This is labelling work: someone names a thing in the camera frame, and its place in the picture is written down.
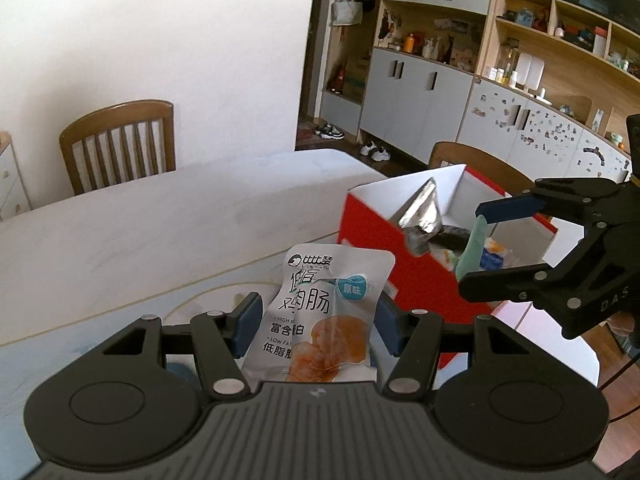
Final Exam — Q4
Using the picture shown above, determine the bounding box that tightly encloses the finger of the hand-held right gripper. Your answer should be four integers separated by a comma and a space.
457, 225, 608, 304
477, 177, 631, 226

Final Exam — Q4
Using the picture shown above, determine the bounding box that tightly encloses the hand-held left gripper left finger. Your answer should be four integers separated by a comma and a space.
82, 293, 264, 402

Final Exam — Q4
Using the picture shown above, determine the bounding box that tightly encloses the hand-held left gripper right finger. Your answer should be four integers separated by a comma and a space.
374, 296, 545, 402

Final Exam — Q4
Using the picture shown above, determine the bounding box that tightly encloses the mint green wrapper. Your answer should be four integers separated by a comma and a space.
454, 214, 488, 281

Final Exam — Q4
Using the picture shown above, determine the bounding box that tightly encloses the white sausage packet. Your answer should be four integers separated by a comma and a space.
240, 242, 397, 385

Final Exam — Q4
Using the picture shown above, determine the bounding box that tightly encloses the silver snack packet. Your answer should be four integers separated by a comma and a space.
390, 177, 443, 256

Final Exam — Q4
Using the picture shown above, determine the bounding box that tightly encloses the red cardboard box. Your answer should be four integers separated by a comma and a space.
337, 162, 560, 371

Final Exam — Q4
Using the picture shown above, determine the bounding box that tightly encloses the black snack packet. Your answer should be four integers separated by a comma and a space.
440, 225, 473, 251

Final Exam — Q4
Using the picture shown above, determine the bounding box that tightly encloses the brown wooden slatted chair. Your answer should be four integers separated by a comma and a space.
59, 100, 177, 197
428, 141, 536, 196

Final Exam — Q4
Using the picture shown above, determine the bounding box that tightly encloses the wooden display shelf unit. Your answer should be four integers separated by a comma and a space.
457, 0, 640, 186

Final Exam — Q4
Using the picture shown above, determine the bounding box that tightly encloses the brown cardboard carton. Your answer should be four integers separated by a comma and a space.
345, 60, 372, 100

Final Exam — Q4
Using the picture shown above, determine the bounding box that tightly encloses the pale tote bag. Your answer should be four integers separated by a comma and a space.
331, 0, 363, 27

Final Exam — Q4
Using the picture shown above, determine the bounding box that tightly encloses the white drawer sideboard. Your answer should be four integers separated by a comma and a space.
0, 131, 33, 222

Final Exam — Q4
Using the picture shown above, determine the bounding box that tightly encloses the black cable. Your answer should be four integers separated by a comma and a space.
597, 347, 640, 423

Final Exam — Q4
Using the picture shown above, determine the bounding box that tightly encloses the grey wall cabinet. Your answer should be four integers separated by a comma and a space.
357, 0, 501, 150

